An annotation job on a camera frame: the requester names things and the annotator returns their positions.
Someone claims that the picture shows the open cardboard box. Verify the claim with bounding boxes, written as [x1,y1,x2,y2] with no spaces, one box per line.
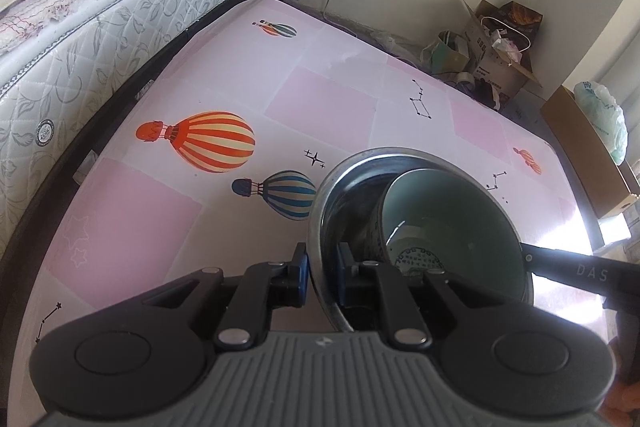
[462,0,542,106]

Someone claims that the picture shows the small steel bowl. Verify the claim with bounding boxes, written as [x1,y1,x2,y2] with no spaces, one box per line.
[306,146,501,333]

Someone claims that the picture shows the quilted white mattress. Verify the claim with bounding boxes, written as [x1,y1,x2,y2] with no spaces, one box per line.
[1,0,227,243]

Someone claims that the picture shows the person's right hand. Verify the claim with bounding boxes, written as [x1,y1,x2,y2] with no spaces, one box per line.
[599,337,639,427]

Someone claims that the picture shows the green white plastic bag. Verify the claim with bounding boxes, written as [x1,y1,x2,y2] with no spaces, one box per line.
[573,81,628,166]

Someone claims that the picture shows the pink patterned tablecloth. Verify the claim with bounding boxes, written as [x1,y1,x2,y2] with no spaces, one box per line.
[34,0,601,348]

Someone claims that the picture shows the long cardboard box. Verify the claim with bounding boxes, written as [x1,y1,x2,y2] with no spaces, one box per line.
[540,86,639,219]

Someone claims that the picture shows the teal ceramic bowl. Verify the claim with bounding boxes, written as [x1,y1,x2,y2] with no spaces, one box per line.
[362,169,533,303]

